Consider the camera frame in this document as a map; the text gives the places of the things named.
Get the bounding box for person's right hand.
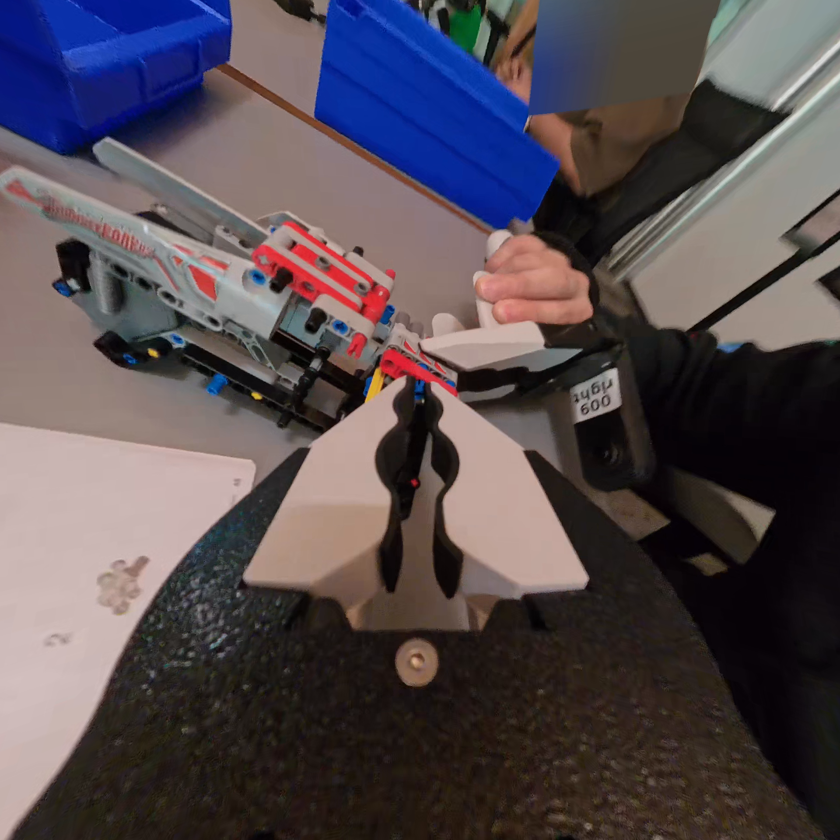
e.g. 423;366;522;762
472;233;596;326

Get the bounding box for blue storage bin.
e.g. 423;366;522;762
315;0;560;228
0;0;232;156

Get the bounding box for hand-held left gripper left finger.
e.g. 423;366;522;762
243;379;421;631

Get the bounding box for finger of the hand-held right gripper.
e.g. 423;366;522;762
419;322;586;403

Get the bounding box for metal frame rail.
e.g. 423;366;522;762
604;33;840;283

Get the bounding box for white instruction booklet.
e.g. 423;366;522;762
0;423;257;834

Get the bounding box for red beam with blue pins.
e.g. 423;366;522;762
381;348;458;396

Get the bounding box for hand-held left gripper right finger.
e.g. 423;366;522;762
416;381;589;631

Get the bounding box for person's right forearm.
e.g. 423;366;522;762
594;318;840;723

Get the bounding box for toy brick vehicle model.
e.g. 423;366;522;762
0;136;460;431

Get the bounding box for person's torso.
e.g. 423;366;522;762
496;56;791;263

